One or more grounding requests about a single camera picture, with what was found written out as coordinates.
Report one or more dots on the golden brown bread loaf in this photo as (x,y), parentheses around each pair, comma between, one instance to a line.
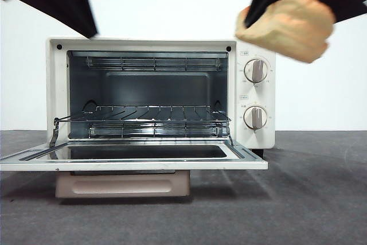
(292,30)

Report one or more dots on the white Toshiba toaster oven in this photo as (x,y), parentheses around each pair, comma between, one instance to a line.
(258,93)

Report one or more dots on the white glass oven door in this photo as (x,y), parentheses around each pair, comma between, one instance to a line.
(143,166)

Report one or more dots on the large beige oven knob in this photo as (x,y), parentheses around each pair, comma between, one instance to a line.
(256,70)

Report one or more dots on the small beige oven knob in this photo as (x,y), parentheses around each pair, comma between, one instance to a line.
(255,117)

